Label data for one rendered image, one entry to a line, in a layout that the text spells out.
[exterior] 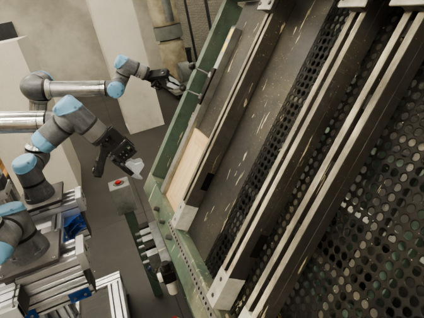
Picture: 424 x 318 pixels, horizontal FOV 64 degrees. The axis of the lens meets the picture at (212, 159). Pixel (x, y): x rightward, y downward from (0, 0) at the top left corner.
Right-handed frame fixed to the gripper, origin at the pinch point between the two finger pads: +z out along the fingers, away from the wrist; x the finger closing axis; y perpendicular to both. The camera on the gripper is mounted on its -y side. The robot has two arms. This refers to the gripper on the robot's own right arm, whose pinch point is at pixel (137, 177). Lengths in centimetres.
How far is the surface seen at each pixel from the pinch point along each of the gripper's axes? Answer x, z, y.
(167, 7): 593, 48, 165
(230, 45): 55, 6, 70
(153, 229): 49, 51, -26
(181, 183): 42, 38, 4
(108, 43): 422, 7, 31
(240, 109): 18, 17, 47
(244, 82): 18, 9, 55
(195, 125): 55, 25, 30
